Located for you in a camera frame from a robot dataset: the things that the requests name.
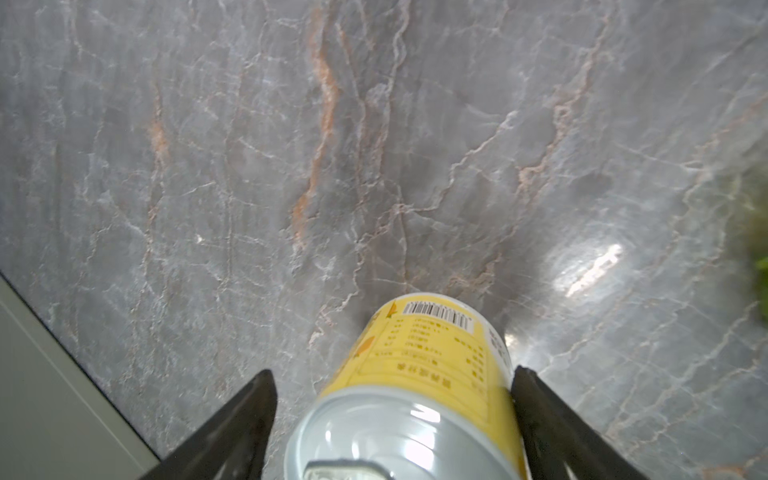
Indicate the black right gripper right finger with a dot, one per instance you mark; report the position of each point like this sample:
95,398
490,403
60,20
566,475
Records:
558,443

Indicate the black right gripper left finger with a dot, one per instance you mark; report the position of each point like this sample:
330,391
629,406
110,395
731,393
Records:
233,443

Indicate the yellow labelled white can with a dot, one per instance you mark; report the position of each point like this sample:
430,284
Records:
423,394

